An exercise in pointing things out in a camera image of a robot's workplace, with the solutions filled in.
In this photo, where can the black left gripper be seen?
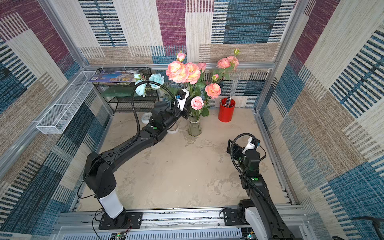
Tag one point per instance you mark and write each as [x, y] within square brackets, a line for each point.
[186, 111]

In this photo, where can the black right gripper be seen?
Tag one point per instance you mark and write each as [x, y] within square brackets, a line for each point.
[231, 147]

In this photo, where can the small pink rosebud stem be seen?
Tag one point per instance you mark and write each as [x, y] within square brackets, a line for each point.
[199, 107]

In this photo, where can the large peach pink rose stem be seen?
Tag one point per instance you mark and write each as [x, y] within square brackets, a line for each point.
[192, 77]

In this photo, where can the pink carnation stem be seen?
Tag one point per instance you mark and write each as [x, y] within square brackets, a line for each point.
[225, 67]

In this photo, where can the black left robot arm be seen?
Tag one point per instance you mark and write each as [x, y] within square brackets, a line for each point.
[100, 168]

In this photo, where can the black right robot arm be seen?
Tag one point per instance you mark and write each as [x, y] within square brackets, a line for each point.
[259, 212]

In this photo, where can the ribbed glass vase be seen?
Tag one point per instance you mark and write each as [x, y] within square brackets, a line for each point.
[194, 128]

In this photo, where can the white and blue alarm clock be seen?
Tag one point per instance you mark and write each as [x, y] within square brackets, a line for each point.
[146, 118]

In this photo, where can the light blue flower stem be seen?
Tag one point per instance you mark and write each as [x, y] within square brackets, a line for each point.
[141, 89]

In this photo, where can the red pen holder cup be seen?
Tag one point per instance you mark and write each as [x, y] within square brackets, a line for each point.
[226, 111]

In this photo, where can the pens in red cup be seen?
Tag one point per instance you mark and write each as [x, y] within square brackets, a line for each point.
[227, 103]

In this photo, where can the colourful magazine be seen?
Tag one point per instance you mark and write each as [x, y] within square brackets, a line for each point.
[116, 78]

